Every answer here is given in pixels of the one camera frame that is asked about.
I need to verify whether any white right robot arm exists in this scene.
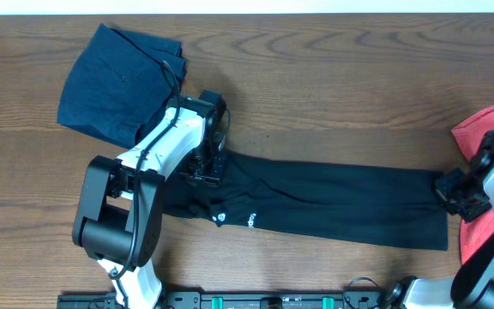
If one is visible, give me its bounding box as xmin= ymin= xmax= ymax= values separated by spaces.
xmin=390 ymin=130 xmax=494 ymax=309

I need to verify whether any folded navy blue garment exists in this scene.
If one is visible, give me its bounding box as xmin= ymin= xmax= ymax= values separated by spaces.
xmin=57 ymin=24 xmax=186 ymax=148

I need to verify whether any black polo shirt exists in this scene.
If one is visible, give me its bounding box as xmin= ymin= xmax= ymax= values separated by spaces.
xmin=163 ymin=152 xmax=449 ymax=251

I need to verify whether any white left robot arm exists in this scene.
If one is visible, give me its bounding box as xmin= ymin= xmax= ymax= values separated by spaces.
xmin=72 ymin=90 xmax=229 ymax=308

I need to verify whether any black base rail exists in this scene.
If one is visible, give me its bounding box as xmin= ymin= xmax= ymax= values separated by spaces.
xmin=57 ymin=276 xmax=405 ymax=309

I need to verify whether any red t-shirt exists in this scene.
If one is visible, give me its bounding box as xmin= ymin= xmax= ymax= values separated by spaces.
xmin=450 ymin=100 xmax=494 ymax=282

